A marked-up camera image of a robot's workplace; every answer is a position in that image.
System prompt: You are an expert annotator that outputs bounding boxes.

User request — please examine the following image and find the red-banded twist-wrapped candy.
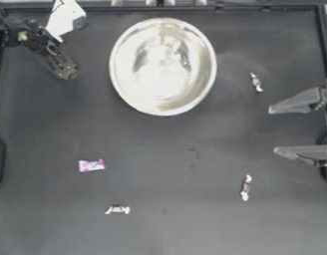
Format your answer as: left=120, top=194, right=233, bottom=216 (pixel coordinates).
left=239, top=173, right=253, bottom=202
left=248, top=72, right=264, bottom=94

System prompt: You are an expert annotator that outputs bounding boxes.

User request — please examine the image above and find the purple candy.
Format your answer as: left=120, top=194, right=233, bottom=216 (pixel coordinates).
left=77, top=157, right=108, bottom=173

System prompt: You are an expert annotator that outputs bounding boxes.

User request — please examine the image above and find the steel bowl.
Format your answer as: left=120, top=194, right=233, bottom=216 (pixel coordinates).
left=108, top=17, right=217, bottom=118

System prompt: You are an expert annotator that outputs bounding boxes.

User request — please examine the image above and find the black and white candy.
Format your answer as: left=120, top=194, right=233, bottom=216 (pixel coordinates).
left=104, top=203, right=132, bottom=216

